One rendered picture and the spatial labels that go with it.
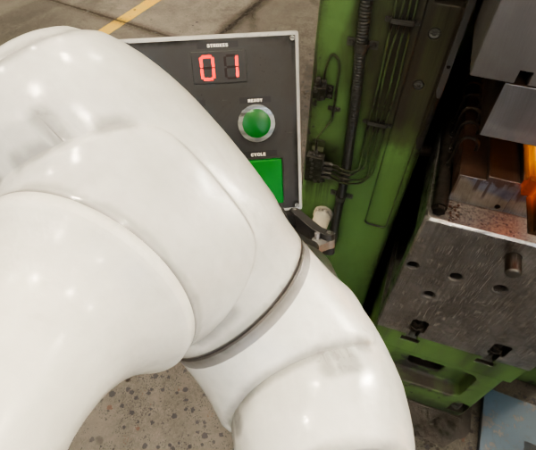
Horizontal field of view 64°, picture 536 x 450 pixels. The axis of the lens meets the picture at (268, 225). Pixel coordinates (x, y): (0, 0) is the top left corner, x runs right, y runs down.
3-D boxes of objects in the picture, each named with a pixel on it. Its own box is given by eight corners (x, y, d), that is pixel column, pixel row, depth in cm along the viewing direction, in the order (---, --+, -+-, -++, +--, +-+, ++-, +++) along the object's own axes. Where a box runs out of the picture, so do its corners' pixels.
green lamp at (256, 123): (267, 143, 67) (267, 120, 64) (239, 137, 68) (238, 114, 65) (273, 131, 69) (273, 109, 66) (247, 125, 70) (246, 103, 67)
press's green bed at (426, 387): (461, 420, 142) (528, 370, 105) (350, 382, 150) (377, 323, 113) (470, 282, 174) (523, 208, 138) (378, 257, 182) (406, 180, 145)
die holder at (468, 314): (530, 371, 105) (661, 277, 70) (375, 324, 113) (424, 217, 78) (525, 207, 138) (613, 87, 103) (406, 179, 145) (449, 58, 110)
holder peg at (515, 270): (517, 280, 76) (524, 272, 74) (501, 277, 77) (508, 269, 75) (517, 262, 79) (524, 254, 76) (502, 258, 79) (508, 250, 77)
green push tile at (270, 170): (284, 203, 71) (281, 159, 69) (239, 206, 71) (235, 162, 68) (282, 199, 73) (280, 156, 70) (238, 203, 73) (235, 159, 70)
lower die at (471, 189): (563, 226, 76) (590, 194, 70) (447, 198, 80) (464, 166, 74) (549, 94, 101) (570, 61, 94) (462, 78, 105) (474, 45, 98)
